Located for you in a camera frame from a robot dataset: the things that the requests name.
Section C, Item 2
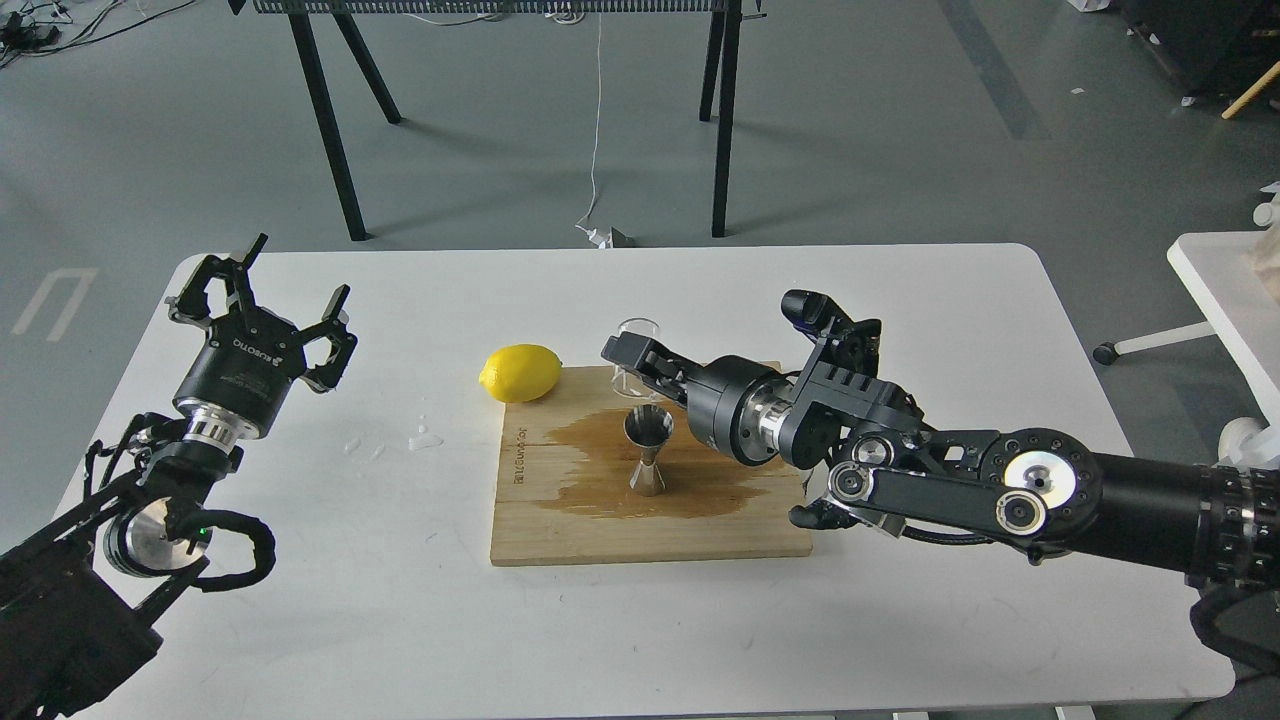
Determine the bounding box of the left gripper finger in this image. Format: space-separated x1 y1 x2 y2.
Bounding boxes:
296 284 358 395
166 233 271 331

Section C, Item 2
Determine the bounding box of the small clear glass cup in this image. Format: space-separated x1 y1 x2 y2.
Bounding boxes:
611 316 660 402

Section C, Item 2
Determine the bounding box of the black trestle table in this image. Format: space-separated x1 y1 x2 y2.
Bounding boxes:
229 1 767 243

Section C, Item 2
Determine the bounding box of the steel double jigger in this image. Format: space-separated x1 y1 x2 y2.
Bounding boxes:
623 404 675 497

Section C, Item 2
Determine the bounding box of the floor cables bundle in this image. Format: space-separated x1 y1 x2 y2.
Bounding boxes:
0 0 201 70

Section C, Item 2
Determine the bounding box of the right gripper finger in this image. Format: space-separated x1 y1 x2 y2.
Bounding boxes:
602 334 703 391
612 374 689 410

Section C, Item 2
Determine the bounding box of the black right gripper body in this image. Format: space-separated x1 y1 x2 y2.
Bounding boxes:
681 356 790 466

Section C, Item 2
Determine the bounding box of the wooden cutting board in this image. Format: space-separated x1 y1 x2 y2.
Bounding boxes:
490 366 813 566

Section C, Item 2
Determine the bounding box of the wooden stick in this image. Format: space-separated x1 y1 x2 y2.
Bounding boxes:
1219 61 1280 120

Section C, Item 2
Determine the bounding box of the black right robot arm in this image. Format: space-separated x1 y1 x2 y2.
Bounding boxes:
602 290 1279 675

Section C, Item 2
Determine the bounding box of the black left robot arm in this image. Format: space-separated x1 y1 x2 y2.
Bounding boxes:
1 234 357 719

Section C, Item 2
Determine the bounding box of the white hanging cable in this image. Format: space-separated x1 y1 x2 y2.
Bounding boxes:
575 12 637 250

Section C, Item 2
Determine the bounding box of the yellow lemon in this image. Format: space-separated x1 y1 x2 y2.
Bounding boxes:
477 345 562 404

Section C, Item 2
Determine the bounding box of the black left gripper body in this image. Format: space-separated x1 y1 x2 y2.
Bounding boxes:
173 310 305 439

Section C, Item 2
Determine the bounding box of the white side table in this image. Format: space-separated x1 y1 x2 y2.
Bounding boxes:
1167 231 1279 425

